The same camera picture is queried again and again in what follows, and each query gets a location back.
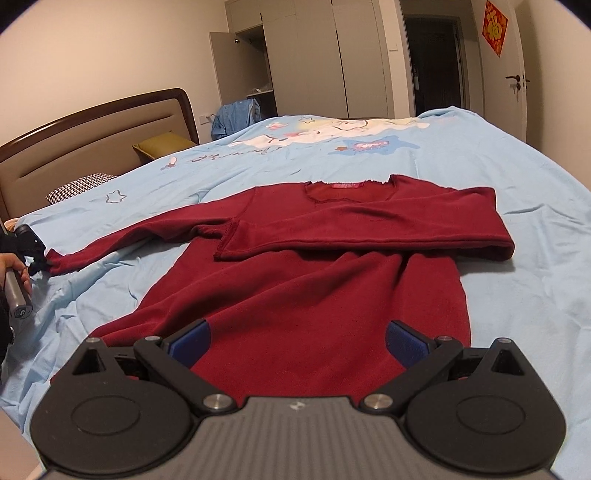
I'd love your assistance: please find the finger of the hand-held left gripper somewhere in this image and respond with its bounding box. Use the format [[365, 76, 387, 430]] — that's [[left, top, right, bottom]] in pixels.
[[27, 249, 51, 278]]

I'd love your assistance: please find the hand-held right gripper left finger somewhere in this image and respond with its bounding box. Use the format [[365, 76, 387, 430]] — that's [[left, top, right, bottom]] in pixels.
[[69, 318, 238, 416]]

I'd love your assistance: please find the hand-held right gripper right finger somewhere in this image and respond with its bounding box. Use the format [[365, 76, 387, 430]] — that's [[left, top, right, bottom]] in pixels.
[[360, 318, 532, 416]]

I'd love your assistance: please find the dark red sweater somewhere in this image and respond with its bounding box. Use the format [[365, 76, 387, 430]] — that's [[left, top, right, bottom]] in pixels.
[[46, 174, 515, 402]]

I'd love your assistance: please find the person's left hand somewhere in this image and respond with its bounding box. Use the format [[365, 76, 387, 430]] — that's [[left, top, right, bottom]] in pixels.
[[0, 253, 34, 296]]

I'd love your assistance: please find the houndstooth pillow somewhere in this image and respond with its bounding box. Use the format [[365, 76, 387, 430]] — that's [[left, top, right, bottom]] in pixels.
[[45, 172, 118, 204]]

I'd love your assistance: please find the brown padded bed headboard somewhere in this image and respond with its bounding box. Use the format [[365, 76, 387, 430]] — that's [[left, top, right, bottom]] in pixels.
[[0, 88, 200, 222]]

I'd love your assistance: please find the olive green pillow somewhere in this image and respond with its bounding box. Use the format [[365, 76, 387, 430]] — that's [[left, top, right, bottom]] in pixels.
[[132, 130, 197, 162]]

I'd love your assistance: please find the light blue printed blanket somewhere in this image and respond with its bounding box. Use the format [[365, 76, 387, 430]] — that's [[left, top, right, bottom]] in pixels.
[[0, 106, 591, 416]]

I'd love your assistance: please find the blue garment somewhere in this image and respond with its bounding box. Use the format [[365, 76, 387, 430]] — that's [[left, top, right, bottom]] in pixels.
[[211, 99, 260, 140]]

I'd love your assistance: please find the dark entrance door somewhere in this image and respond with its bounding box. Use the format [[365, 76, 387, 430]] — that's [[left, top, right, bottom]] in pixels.
[[404, 15, 465, 116]]

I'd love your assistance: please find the beige wardrobe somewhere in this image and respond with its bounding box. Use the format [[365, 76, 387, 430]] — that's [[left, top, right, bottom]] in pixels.
[[209, 0, 395, 118]]

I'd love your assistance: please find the white room door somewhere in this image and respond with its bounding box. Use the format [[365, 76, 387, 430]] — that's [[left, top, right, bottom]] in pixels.
[[471, 0, 531, 144]]

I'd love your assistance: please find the red paper door decoration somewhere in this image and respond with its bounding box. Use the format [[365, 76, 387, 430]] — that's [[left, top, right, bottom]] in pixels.
[[481, 0, 509, 57]]

